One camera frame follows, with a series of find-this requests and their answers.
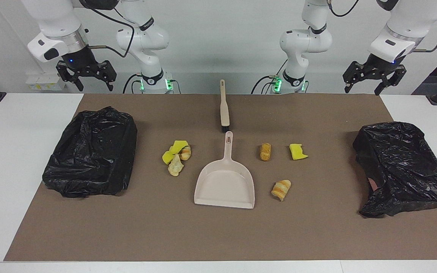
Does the black base cable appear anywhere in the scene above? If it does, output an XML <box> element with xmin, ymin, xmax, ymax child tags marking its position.
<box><xmin>251</xmin><ymin>75</ymin><xmax>280</xmax><ymax>94</ymax></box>
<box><xmin>123</xmin><ymin>74</ymin><xmax>143</xmax><ymax>94</ymax></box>

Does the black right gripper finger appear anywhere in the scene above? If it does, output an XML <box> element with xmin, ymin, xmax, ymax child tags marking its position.
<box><xmin>96</xmin><ymin>60</ymin><xmax>118</xmax><ymax>92</ymax></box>
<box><xmin>56</xmin><ymin>62</ymin><xmax>84</xmax><ymax>92</ymax></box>

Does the black plastic bin bag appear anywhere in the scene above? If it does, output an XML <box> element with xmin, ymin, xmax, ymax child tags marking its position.
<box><xmin>42</xmin><ymin>106</ymin><xmax>138</xmax><ymax>198</ymax></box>
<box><xmin>352</xmin><ymin>122</ymin><xmax>437</xmax><ymax>218</ymax></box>

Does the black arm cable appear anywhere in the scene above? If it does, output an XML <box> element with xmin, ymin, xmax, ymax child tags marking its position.
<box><xmin>78</xmin><ymin>0</ymin><xmax>135</xmax><ymax>58</ymax></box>
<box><xmin>327</xmin><ymin>0</ymin><xmax>437</xmax><ymax>53</ymax></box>

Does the white power strip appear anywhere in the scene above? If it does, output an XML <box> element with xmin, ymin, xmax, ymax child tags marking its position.
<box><xmin>26</xmin><ymin>74</ymin><xmax>67</xmax><ymax>91</ymax></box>

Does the beige hand brush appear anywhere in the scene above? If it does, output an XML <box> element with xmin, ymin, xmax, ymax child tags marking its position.
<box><xmin>219</xmin><ymin>79</ymin><xmax>231</xmax><ymax>133</ymax></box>

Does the pale torn bread piece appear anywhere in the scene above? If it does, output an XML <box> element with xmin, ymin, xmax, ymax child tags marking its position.
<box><xmin>168</xmin><ymin>154</ymin><xmax>184</xmax><ymax>177</ymax></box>

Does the brown table mat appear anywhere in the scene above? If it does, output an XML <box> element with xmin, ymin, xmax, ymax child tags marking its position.
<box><xmin>4</xmin><ymin>94</ymin><xmax>437</xmax><ymax>261</ymax></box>

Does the notched yellow green sponge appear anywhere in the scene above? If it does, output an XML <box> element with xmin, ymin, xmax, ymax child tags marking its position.
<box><xmin>289</xmin><ymin>143</ymin><xmax>309</xmax><ymax>160</ymax></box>

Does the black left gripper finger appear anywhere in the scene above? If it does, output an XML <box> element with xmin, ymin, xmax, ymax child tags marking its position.
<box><xmin>374</xmin><ymin>65</ymin><xmax>407</xmax><ymax>96</ymax></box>
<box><xmin>342</xmin><ymin>60</ymin><xmax>370</xmax><ymax>94</ymax></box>

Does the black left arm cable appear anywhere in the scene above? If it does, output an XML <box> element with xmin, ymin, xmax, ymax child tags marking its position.
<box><xmin>327</xmin><ymin>0</ymin><xmax>437</xmax><ymax>53</ymax></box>

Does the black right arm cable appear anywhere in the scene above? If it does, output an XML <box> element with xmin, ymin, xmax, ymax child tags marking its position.
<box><xmin>78</xmin><ymin>0</ymin><xmax>135</xmax><ymax>58</ymax></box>

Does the striped flaky croissant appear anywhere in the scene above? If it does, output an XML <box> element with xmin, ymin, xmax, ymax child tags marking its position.
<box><xmin>271</xmin><ymin>180</ymin><xmax>292</xmax><ymax>202</ymax></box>

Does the beige plastic dustpan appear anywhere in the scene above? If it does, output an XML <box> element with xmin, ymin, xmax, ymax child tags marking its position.
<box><xmin>194</xmin><ymin>131</ymin><xmax>255</xmax><ymax>209</ymax></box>

